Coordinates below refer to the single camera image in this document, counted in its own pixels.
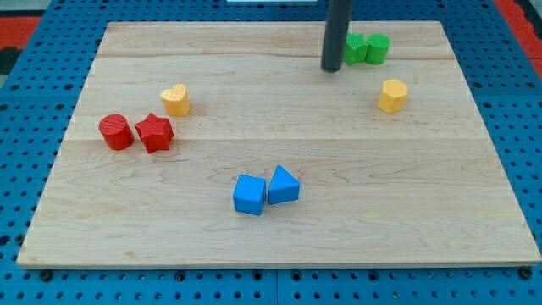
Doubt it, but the green cylinder block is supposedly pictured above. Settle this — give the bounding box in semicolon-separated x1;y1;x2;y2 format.
365;34;390;65

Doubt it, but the green star block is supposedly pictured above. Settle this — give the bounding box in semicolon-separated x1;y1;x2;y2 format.
343;33;368;66

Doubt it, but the light wooden board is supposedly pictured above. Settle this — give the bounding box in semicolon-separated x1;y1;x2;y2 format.
18;21;541;269

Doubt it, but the red cylinder block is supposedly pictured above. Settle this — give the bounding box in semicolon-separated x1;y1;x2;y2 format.
98;114;134;151

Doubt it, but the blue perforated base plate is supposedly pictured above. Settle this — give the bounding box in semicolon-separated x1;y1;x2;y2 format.
1;0;541;304

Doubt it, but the blue triangle block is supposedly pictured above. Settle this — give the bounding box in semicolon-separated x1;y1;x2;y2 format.
268;165;301;205

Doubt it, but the yellow hexagon block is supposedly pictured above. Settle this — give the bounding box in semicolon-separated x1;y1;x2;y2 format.
377;79;408;113

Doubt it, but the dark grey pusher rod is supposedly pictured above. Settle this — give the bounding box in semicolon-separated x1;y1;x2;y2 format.
320;0;354;73

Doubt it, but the red star block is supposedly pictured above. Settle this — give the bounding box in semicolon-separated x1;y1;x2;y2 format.
135;113;174;153

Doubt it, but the yellow heart block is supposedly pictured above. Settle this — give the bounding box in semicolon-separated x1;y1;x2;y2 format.
160;84;191;117

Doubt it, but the blue cube block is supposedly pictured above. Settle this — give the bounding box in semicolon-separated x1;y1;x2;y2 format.
233;175;266;216

